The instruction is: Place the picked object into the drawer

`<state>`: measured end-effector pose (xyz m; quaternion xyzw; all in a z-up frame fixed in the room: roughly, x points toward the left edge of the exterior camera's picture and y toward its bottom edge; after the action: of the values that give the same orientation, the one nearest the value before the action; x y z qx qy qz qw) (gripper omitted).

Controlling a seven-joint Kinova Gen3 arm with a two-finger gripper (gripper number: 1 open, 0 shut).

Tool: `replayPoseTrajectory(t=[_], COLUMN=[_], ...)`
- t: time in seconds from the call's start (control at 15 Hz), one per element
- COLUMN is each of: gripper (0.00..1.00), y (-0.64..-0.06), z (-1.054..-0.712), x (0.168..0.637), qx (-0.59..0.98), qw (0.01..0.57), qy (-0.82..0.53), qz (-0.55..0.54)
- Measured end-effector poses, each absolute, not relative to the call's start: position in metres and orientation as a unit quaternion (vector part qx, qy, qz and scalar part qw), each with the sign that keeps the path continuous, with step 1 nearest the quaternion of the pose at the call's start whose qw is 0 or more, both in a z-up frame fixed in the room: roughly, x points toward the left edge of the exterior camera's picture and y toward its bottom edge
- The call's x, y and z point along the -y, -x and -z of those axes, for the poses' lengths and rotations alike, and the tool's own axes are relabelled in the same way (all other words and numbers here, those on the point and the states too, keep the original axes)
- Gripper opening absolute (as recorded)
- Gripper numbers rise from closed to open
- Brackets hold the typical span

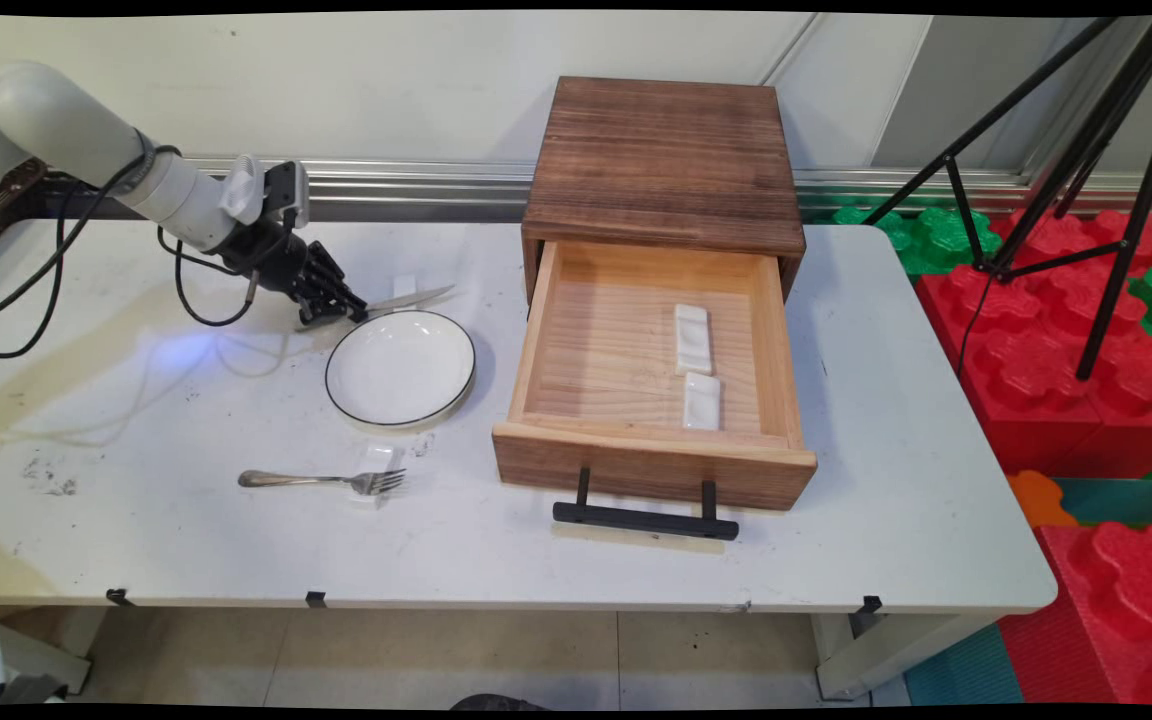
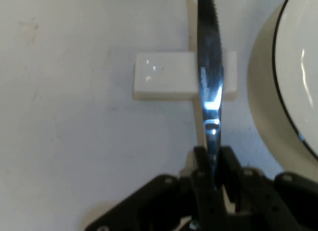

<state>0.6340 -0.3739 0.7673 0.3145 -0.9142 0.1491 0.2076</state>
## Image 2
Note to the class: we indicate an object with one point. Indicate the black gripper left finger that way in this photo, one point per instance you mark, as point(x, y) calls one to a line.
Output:
point(161, 198)

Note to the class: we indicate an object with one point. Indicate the white ceramic cutlery rest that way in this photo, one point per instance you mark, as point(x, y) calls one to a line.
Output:
point(164, 77)

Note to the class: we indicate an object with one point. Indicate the silver serrated table knife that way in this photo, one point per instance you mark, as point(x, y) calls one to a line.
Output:
point(210, 67)

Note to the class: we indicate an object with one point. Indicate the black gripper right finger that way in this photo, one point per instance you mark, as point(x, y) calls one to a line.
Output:
point(261, 206)

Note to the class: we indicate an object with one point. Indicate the white plate with black rim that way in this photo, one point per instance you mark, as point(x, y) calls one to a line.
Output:
point(293, 67)

